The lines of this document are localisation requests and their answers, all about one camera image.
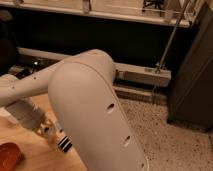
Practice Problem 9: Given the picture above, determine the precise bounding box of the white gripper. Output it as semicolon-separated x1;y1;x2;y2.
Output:
6;98;59;140

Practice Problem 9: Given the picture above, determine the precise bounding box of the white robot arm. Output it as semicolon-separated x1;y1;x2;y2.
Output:
0;49;149;171

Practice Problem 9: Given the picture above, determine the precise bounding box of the black white striped box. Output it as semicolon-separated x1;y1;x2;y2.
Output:
58;136;72;153

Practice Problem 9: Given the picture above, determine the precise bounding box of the red bowl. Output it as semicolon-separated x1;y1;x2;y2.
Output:
0;142;22;171

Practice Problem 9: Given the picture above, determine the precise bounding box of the black office chair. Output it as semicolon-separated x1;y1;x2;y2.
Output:
0;10;20;76

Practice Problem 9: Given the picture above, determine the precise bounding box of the metal pole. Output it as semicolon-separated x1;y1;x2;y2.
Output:
151;0;190;104

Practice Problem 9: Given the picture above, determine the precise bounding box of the dark cabinet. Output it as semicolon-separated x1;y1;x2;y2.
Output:
167;3;213;130

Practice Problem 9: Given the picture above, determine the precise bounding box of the wooden shelf board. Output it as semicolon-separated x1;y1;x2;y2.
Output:
0;0;194;28

